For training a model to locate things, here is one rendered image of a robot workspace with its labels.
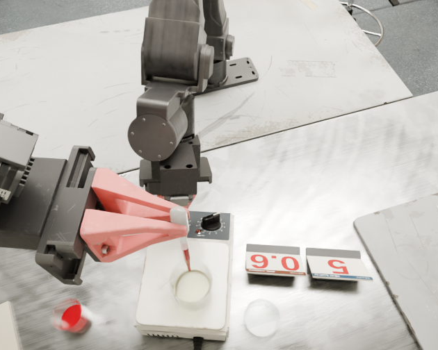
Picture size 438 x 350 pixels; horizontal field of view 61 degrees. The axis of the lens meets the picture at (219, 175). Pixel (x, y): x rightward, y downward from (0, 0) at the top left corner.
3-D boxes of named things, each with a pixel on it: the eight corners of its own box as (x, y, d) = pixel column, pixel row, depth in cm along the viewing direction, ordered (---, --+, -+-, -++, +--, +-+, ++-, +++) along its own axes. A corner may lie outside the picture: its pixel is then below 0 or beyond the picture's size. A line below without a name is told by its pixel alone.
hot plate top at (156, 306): (149, 239, 56) (148, 237, 55) (230, 244, 55) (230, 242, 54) (134, 324, 50) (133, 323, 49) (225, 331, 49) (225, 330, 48)
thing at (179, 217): (174, 230, 33) (169, 208, 29) (189, 232, 33) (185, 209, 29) (173, 238, 33) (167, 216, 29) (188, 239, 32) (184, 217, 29)
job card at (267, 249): (246, 244, 64) (247, 235, 60) (299, 247, 63) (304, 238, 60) (245, 280, 60) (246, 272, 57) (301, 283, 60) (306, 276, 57)
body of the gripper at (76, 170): (95, 143, 31) (9, 138, 32) (58, 262, 26) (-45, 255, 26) (114, 182, 37) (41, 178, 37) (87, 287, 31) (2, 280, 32)
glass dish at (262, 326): (283, 309, 58) (285, 305, 56) (272, 345, 55) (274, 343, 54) (249, 296, 59) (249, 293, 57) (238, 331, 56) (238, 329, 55)
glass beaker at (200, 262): (201, 323, 49) (198, 310, 42) (167, 303, 50) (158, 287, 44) (223, 282, 52) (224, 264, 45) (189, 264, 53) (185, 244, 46)
